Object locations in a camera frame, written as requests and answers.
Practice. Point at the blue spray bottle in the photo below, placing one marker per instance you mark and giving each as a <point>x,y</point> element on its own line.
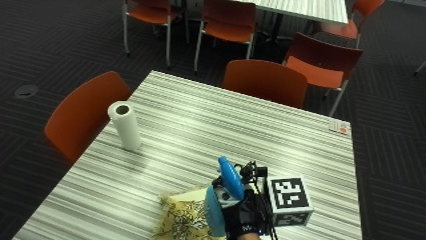
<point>232,176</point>

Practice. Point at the white marker cube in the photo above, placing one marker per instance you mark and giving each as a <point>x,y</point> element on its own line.
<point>289,200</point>

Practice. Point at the white paper towel roll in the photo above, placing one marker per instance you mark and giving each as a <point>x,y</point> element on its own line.
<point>126,126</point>

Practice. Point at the small white orange card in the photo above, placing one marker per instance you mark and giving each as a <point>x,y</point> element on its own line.
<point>339,127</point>

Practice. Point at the orange chair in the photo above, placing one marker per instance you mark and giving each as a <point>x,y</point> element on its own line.
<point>324,63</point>
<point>265,83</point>
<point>351,23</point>
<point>228,23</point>
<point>84,116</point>
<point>151,13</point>

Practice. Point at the round floor outlet cover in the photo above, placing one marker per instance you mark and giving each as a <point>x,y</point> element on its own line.
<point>26,91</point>

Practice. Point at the white metal furniture leg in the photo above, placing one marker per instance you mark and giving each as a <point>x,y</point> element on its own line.
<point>420,67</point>

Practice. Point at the striped background table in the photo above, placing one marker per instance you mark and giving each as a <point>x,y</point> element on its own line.
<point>307,8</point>

